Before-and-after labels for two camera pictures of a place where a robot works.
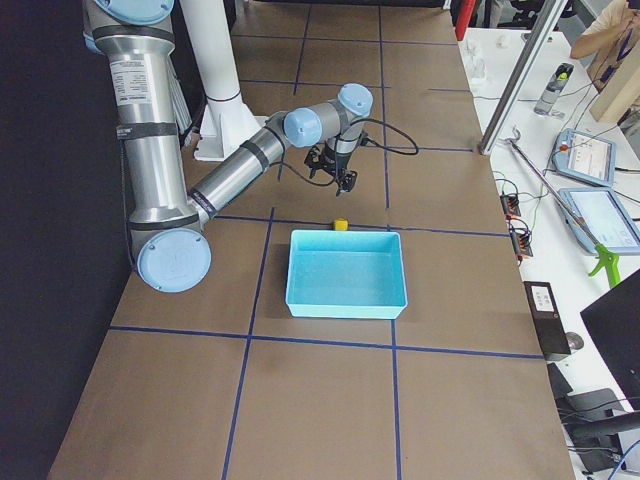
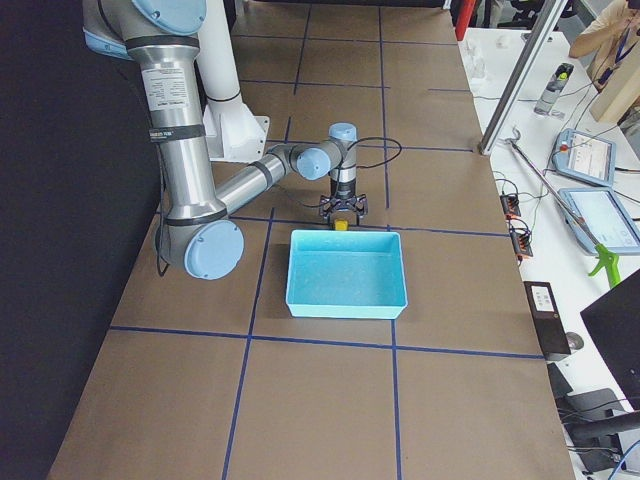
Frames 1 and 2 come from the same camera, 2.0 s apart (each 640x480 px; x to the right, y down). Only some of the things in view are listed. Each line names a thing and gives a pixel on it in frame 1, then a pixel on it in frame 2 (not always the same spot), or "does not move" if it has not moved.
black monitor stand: x=592 y=420 does not move
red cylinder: x=463 y=18 does not move
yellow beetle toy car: x=341 y=224 does not move
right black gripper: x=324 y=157 -> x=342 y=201
